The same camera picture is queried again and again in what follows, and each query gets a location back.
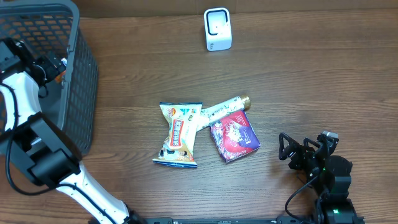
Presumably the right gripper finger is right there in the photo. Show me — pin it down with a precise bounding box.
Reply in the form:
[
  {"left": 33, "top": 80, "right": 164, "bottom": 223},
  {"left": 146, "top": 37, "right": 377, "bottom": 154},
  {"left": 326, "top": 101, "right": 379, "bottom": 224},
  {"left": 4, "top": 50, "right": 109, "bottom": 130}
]
[
  {"left": 303, "top": 134, "right": 322, "bottom": 154},
  {"left": 279, "top": 132, "right": 300, "bottom": 160}
]

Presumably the orange snack packet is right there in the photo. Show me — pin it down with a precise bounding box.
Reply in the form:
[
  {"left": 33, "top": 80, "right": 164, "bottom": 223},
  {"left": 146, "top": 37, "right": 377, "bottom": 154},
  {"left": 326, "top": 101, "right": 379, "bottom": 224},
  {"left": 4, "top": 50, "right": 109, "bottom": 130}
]
[{"left": 55, "top": 58, "right": 68, "bottom": 83}]

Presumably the red purple liners pack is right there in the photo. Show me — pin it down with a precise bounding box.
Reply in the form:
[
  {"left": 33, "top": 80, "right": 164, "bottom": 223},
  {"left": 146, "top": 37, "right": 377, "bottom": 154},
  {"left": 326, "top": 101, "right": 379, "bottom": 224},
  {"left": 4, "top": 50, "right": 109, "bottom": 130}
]
[{"left": 210, "top": 110, "right": 261, "bottom": 163}]

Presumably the white conditioner tube gold cap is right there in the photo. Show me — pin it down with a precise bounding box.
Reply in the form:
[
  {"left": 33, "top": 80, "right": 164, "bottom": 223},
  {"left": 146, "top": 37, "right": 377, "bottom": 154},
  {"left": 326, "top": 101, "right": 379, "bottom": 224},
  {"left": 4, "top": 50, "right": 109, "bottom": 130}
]
[{"left": 197, "top": 95, "right": 251, "bottom": 132}]

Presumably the cream snack bag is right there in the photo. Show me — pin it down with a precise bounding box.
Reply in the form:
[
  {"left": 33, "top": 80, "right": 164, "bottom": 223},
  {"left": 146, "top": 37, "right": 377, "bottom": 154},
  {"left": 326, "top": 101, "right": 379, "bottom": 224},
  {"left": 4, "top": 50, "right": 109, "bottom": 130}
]
[{"left": 152, "top": 102, "right": 203, "bottom": 168}]

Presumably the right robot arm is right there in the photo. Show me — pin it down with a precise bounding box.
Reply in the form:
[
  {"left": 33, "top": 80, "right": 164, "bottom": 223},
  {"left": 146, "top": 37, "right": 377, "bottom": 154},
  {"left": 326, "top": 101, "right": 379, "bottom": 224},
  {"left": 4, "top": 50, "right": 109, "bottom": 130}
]
[{"left": 279, "top": 131, "right": 364, "bottom": 223}]

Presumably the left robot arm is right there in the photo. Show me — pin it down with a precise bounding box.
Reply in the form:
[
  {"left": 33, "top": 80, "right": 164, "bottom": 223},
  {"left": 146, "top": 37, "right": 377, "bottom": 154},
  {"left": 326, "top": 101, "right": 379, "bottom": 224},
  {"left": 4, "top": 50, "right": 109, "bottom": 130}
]
[{"left": 1, "top": 37, "right": 145, "bottom": 224}]

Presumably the white barcode scanner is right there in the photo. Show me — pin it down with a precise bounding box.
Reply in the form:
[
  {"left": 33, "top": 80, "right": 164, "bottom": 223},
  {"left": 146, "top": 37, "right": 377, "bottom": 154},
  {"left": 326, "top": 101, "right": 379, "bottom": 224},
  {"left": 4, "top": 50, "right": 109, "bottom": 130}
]
[{"left": 203, "top": 7, "right": 232, "bottom": 52}]

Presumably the grey plastic shopping basket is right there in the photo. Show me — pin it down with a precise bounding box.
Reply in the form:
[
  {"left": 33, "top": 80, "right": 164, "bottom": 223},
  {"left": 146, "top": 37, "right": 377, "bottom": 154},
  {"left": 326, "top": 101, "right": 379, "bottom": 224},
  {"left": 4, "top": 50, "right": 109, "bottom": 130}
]
[{"left": 1, "top": 1, "right": 98, "bottom": 155}]

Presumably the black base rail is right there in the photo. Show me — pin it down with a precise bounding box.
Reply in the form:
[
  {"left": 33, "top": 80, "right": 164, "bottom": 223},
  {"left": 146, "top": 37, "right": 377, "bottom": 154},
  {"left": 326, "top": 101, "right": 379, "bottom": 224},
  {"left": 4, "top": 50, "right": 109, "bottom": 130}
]
[{"left": 88, "top": 216, "right": 366, "bottom": 224}]

